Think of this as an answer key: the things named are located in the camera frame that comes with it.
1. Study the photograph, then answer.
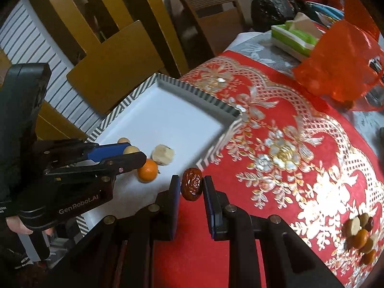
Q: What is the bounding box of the red jujube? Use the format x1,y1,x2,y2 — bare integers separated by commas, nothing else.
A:
364,216,374,232

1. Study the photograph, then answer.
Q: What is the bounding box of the brown longan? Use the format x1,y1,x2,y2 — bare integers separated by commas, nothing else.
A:
117,137,130,144

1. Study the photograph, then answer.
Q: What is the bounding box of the black plastic bag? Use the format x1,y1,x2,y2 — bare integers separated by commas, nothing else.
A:
251,0,297,33

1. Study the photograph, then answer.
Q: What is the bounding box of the green white tissue pack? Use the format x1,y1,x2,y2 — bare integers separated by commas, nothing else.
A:
271,12,325,62

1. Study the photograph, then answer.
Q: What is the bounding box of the small orange tangerine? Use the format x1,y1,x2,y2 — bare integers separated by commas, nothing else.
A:
137,159,158,183

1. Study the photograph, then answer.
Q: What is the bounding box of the pale sugarcane piece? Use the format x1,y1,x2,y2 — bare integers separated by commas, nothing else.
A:
151,144,174,165

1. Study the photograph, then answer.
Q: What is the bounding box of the dark red jujube date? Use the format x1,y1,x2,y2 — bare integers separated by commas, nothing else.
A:
181,168,203,202

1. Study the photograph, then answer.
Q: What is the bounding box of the red floral table mat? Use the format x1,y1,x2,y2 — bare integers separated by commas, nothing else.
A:
150,50,384,288

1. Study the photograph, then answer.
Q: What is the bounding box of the person's left hand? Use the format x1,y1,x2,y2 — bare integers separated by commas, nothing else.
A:
5,214,55,236

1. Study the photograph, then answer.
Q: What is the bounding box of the pale sugarcane chunk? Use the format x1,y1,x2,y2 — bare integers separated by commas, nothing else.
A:
344,216,360,238

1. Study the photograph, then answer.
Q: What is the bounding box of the orange plastic bag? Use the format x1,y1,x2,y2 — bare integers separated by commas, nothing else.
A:
293,0,383,111

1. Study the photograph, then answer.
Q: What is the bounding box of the yellow wooden chair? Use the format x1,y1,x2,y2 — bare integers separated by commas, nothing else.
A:
29,0,189,135

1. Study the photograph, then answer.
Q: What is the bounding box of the striped white tray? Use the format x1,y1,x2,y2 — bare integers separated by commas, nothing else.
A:
76,73,241,235

